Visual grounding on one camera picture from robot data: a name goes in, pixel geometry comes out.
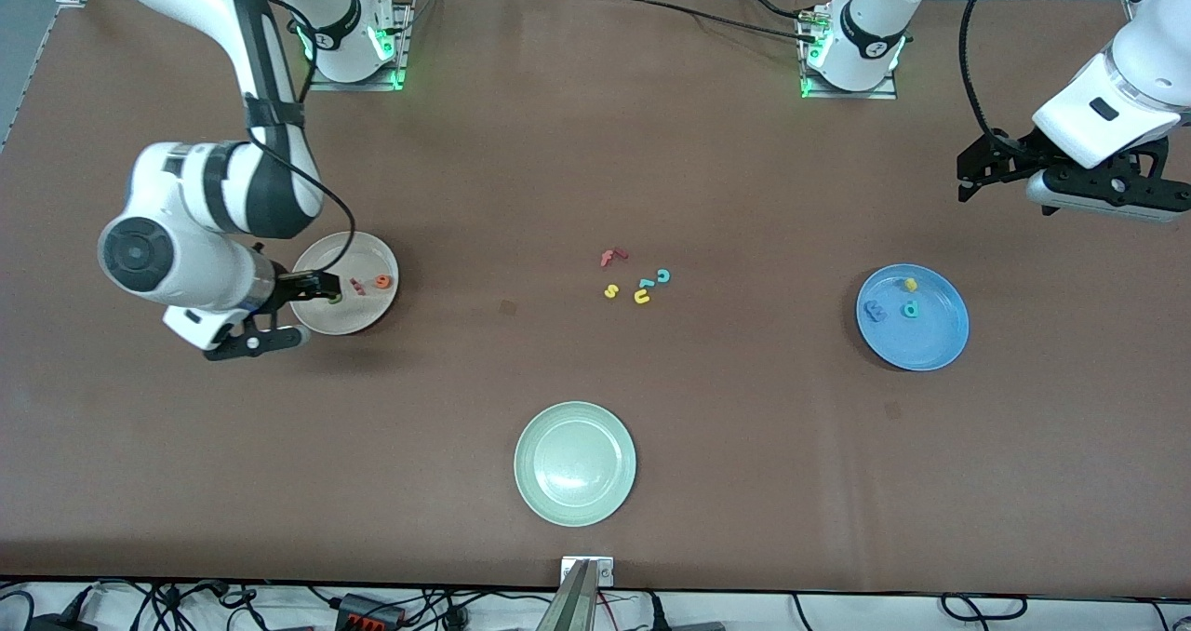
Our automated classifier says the beige brown plate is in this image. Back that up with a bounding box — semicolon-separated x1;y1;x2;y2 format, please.
290;231;401;337

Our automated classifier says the blue plate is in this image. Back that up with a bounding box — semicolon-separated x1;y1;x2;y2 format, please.
855;263;971;372

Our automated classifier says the pale green plate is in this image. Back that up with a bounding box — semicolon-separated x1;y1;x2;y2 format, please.
514;401;638;528

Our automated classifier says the black red power strip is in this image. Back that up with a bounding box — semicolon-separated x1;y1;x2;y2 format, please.
335;594;406;628

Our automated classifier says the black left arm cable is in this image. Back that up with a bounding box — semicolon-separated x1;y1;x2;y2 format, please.
958;0;1010;139

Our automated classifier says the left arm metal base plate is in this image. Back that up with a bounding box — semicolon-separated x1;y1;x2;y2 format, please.
800;17;900;101

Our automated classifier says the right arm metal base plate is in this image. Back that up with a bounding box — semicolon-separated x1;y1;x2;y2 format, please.
308;0;408;93

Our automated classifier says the short black table cable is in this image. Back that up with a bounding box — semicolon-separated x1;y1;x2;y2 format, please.
735;0;812;20

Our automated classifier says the long black table cable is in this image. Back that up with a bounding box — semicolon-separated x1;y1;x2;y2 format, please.
614;0;820;44

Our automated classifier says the small metal bracket plate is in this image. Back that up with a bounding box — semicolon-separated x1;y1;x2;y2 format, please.
560;557;615;587

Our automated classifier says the grey metal post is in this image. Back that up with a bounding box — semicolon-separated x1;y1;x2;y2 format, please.
535;561;601;631

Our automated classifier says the black looped floor cable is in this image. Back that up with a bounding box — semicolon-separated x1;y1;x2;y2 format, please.
940;594;1029;623

